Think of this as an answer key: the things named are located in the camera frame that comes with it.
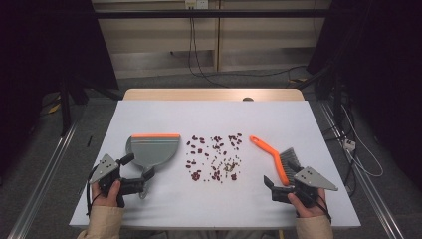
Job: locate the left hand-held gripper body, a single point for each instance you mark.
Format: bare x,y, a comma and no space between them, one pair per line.
104,167

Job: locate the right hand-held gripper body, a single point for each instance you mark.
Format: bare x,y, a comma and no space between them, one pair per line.
313,181

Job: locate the grey dustpan with orange lip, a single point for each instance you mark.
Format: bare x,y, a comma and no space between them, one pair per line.
154,152

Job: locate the orange brush with grey bristles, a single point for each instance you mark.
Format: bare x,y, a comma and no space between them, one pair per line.
273,156

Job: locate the red beans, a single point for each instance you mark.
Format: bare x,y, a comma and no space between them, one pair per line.
215,158

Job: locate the person's right hand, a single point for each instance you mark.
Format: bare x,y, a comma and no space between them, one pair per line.
308,211

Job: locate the person's left hand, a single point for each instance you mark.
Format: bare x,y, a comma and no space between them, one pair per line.
107,199

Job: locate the white power adapter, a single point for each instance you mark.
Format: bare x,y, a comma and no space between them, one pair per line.
349,145

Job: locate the black metal stand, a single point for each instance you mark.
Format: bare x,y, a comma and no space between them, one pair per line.
65,109
337,99

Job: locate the round table grommet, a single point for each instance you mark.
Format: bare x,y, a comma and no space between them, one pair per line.
248,99

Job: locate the wooden table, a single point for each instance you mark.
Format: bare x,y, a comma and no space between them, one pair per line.
182,94

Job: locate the black curtain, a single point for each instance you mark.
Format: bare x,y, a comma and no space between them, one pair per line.
40,49
381,66

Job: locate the black horizontal bar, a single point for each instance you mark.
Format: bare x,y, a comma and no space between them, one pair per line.
212,13

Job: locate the aluminium floor rail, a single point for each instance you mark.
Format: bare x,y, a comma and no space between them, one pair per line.
43,181
365,186

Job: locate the white wall socket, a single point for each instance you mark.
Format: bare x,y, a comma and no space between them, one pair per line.
196,4

